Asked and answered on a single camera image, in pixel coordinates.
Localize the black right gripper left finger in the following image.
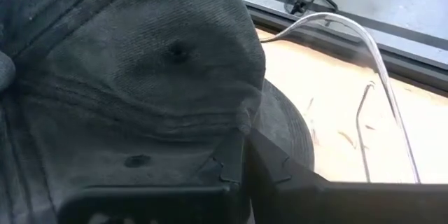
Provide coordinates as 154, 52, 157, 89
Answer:
195, 129, 251, 224

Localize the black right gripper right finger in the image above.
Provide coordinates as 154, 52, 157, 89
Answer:
244, 127, 330, 224

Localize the dark charcoal baseball cap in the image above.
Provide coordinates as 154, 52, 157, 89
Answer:
0, 0, 267, 224

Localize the large clear plastic bin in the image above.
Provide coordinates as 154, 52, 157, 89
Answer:
260, 11, 421, 185

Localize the black table edge rail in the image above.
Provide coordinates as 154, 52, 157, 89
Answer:
230, 0, 448, 94

